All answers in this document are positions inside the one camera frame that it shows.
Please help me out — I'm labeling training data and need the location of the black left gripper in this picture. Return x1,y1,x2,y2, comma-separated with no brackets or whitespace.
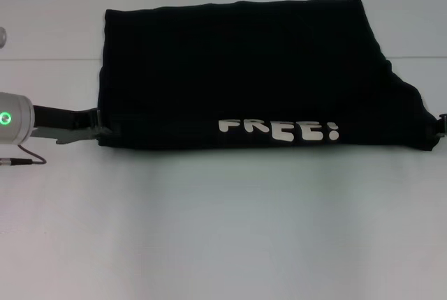
30,103,115,146

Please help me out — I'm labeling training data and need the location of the black t-shirt with white print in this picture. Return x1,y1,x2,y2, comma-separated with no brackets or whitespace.
97,0,443,153

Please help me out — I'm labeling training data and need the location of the left arm cable with connector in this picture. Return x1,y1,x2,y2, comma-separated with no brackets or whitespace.
0,144,47,166

